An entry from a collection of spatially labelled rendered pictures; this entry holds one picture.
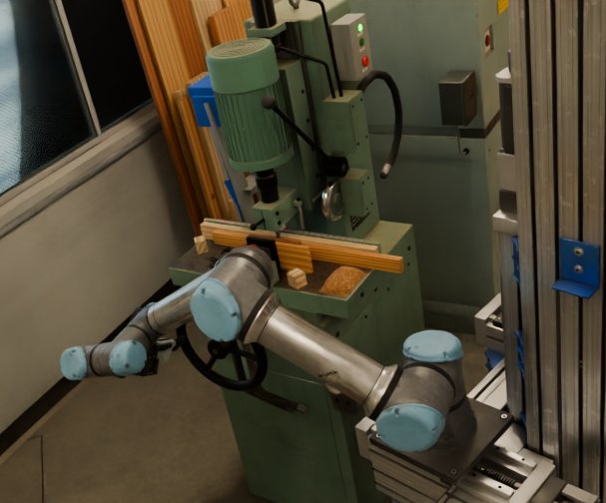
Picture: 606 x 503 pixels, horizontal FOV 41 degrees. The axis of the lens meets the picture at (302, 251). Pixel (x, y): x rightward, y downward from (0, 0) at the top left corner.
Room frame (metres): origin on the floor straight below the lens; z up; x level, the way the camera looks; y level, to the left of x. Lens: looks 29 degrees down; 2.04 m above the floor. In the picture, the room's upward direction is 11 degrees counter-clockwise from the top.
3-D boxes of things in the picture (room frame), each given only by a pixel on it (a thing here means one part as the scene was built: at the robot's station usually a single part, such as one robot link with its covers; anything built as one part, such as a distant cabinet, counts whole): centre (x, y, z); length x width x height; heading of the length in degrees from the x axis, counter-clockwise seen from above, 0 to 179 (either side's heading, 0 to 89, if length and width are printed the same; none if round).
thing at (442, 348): (1.31, -0.22, 0.98); 0.13 x 0.12 x 0.14; 151
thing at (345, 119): (2.14, -0.19, 1.23); 0.09 x 0.08 x 0.15; 144
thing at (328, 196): (2.09, -0.12, 1.02); 0.12 x 0.03 x 0.12; 144
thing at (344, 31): (2.23, -0.24, 1.40); 0.10 x 0.06 x 0.16; 144
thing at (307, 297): (1.97, 0.12, 0.87); 0.61 x 0.30 x 0.06; 54
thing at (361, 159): (2.29, -0.11, 1.16); 0.22 x 0.22 x 0.72; 54
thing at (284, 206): (2.07, 0.05, 1.03); 0.14 x 0.07 x 0.09; 144
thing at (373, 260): (2.01, 0.00, 0.92); 0.62 x 0.02 x 0.04; 54
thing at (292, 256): (1.97, 0.07, 0.94); 0.21 x 0.01 x 0.08; 54
